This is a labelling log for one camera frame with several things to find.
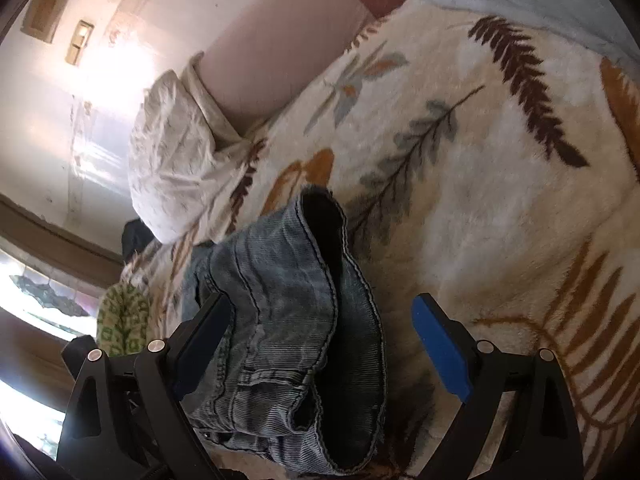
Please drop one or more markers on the black cloth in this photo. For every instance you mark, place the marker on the black cloth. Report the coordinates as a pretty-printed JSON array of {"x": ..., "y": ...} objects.
[{"x": 137, "y": 240}]

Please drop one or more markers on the blue denim pants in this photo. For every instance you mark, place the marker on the blue denim pants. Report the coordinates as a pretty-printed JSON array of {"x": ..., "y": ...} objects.
[{"x": 280, "y": 310}]

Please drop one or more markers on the pink quilted headboard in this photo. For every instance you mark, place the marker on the pink quilted headboard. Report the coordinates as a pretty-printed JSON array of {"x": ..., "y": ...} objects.
[{"x": 280, "y": 35}]

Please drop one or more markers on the green patterned quilt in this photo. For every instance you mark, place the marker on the green patterned quilt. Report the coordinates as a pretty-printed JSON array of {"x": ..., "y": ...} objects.
[{"x": 122, "y": 320}]

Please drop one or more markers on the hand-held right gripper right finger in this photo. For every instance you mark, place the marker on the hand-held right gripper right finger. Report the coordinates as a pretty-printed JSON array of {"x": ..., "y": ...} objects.
[{"x": 442, "y": 350}]

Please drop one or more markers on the beige wall panel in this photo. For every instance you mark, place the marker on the beige wall panel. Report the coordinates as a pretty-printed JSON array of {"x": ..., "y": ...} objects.
[{"x": 44, "y": 10}]

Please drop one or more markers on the leaf print fleece blanket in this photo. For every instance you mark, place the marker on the leaf print fleece blanket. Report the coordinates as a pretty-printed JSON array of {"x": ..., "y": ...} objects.
[{"x": 490, "y": 185}]

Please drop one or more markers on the white leaf print pillow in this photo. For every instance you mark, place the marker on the white leaf print pillow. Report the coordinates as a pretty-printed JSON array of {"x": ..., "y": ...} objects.
[{"x": 175, "y": 160}]

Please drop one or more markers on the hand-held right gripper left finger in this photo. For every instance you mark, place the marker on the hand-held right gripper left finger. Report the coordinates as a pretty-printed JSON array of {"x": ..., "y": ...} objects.
[{"x": 200, "y": 355}]

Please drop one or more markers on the window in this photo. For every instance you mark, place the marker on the window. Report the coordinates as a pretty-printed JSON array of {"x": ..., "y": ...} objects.
[{"x": 40, "y": 295}]

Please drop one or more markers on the beige wall switch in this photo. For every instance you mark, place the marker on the beige wall switch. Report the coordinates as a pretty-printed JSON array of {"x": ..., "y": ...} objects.
[{"x": 80, "y": 41}]

